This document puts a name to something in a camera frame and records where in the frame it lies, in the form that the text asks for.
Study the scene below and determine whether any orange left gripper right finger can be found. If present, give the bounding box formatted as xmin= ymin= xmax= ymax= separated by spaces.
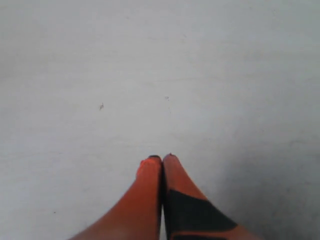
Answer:
xmin=162 ymin=153 xmax=258 ymax=240

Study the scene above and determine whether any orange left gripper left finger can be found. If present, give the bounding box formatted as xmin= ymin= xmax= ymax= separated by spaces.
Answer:
xmin=72 ymin=155 xmax=162 ymax=240

